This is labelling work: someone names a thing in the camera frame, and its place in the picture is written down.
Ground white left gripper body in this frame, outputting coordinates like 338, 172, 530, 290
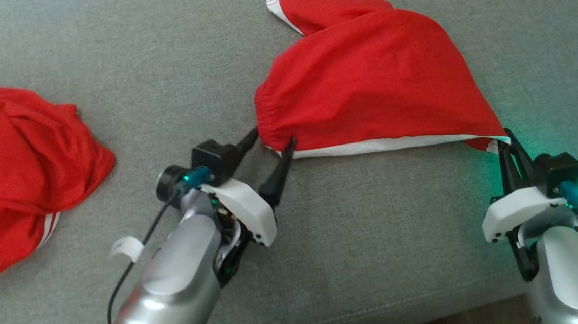
200, 175, 282, 290

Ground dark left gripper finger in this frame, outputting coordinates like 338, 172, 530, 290
255, 136, 302, 209
235, 127, 261, 160

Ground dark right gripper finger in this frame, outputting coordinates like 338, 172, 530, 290
503, 126, 539, 191
496, 140, 519, 199

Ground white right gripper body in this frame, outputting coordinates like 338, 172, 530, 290
479, 183, 574, 286

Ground red shorts with white trim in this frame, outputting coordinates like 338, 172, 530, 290
247, 0, 513, 171

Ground red basketball jersey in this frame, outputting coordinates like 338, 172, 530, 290
0, 73, 124, 282

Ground grey fabric sofa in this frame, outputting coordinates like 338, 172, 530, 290
0, 0, 578, 324

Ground white left arm strap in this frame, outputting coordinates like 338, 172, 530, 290
107, 235, 145, 264

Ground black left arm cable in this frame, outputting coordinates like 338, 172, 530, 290
96, 165, 224, 324

